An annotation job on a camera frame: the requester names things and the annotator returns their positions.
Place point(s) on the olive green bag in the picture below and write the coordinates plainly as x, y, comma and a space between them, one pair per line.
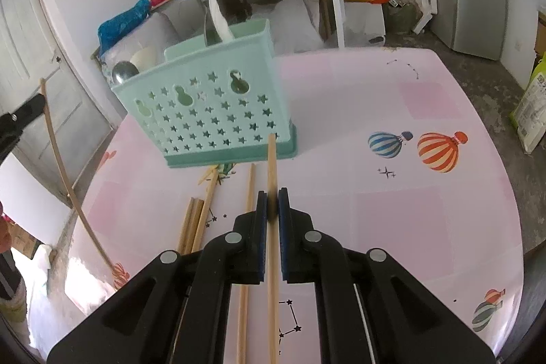
401, 16

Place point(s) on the blue plastic bag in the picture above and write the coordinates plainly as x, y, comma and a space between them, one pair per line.
123, 20

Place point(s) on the green and white rice bag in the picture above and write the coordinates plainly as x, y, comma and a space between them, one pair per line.
531, 112

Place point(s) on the large printed cardboard box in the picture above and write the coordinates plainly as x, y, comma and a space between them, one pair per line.
541, 31

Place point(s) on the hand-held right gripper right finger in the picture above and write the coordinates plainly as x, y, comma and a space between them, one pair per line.
286, 236

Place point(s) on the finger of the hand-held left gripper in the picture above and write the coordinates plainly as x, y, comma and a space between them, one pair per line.
21, 114

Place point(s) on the small cardboard box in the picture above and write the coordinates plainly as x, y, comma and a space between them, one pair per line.
25, 238

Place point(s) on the bamboo chopstick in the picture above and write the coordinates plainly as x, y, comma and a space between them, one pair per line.
54, 142
251, 185
194, 223
185, 223
207, 206
271, 168

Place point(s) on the mint green utensil holder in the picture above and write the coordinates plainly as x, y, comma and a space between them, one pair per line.
204, 125

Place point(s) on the pink printed tablecloth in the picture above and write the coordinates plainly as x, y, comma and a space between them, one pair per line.
362, 219

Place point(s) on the white side table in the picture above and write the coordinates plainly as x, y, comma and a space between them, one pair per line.
335, 1

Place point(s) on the white sack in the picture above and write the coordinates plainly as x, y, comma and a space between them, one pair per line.
290, 23

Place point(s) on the white plastic spoon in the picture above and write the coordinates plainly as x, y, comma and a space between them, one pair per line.
219, 23
145, 58

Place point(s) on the white fluffy cloth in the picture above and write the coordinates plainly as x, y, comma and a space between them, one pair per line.
55, 304

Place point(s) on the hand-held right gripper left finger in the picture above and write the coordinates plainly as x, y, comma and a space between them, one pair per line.
256, 227

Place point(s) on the white box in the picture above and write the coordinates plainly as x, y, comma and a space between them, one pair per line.
362, 20

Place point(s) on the plastic wrapped white bundle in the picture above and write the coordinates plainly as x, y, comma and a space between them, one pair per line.
145, 31

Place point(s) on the white door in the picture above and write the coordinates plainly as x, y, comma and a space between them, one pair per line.
34, 27

